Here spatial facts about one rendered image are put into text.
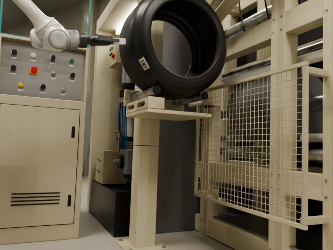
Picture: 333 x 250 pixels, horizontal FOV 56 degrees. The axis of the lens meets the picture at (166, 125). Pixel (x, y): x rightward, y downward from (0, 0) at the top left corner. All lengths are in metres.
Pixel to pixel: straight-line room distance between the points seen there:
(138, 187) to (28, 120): 0.80
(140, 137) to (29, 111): 0.72
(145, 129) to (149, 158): 0.18
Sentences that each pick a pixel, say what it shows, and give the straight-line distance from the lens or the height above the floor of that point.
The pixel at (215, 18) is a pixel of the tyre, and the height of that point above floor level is 1.32.
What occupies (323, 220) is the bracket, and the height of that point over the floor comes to 0.33.
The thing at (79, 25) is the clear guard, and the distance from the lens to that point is 2.33.
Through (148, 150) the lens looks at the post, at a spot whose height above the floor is 0.59.
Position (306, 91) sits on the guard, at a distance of 1.44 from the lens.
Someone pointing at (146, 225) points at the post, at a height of 0.14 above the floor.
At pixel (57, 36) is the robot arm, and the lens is 1.37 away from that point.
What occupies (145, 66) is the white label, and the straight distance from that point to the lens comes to 1.57.
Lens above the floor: 0.62
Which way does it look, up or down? 4 degrees up
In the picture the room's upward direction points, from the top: 2 degrees clockwise
